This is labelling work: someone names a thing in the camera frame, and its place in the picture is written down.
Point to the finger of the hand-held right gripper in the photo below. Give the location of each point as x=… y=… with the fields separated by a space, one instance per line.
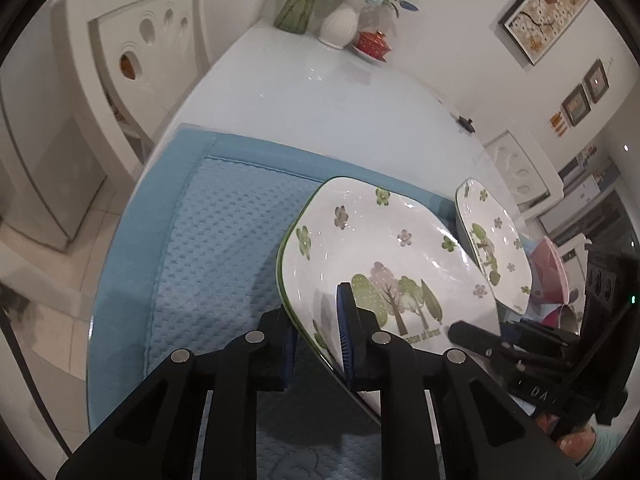
x=470 y=335
x=540 y=332

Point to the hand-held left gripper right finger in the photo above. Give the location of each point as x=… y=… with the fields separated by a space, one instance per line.
x=345 y=335

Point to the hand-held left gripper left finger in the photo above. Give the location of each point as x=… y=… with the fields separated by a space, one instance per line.
x=291 y=355

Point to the large white tree-print plate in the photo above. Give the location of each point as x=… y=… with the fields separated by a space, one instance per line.
x=390 y=240

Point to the person's right forearm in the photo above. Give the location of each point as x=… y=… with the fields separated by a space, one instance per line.
x=607 y=452

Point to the person's right hand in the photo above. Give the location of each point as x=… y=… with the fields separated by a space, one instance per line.
x=575 y=444

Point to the pink bowl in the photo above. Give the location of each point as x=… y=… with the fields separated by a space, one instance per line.
x=550 y=265
x=562 y=317

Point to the small white tree-print plate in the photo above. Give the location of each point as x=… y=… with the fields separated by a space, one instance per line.
x=480 y=210

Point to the light blue textured mat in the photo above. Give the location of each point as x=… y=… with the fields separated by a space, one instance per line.
x=200 y=240

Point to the plastic-wrapped white chair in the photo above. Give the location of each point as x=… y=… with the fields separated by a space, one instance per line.
x=520 y=170

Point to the small black object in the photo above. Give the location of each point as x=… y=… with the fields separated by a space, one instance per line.
x=466 y=124

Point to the small dark framed picture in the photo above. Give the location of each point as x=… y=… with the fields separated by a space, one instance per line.
x=575 y=105
x=596 y=81

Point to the white saucer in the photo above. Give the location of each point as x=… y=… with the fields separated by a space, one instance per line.
x=362 y=52

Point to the red teacup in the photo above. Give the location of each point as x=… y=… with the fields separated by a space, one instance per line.
x=372 y=42

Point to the white ribbed vase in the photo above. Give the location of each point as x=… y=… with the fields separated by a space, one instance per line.
x=339 y=25

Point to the white chair with oval cutouts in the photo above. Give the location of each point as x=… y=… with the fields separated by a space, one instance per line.
x=165 y=60

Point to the large framed butterfly picture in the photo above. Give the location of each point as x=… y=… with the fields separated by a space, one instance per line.
x=545 y=10

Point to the orange striped wall sticker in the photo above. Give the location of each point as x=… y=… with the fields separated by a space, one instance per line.
x=559 y=124

